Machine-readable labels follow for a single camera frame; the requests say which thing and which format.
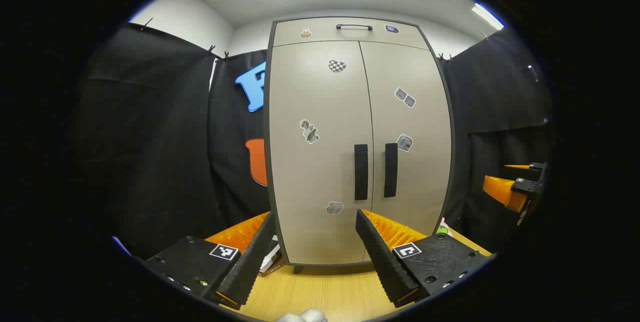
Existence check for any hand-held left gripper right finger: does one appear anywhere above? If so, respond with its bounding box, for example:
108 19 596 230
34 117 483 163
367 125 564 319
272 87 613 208
355 208 493 309

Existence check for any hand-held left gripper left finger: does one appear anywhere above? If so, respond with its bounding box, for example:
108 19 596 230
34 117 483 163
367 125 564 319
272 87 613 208
142 211 277 311

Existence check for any black door handle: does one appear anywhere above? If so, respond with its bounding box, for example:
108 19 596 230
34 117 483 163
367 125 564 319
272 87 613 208
383 143 399 198
354 144 369 201

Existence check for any grey shoe cabinet door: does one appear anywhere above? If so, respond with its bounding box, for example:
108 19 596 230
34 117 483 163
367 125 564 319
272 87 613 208
359 41 453 263
269 40 375 265

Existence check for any grey double-door shoe cabinet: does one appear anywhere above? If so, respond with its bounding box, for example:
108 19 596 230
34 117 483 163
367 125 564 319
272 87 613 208
263 16 457 275

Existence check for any white booklet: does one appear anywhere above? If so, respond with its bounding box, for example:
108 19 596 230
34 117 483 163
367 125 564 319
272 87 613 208
257 236 286 278

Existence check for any small ceiling light panel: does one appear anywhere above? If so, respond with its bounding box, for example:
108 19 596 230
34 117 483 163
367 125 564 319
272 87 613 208
471 3 505 31

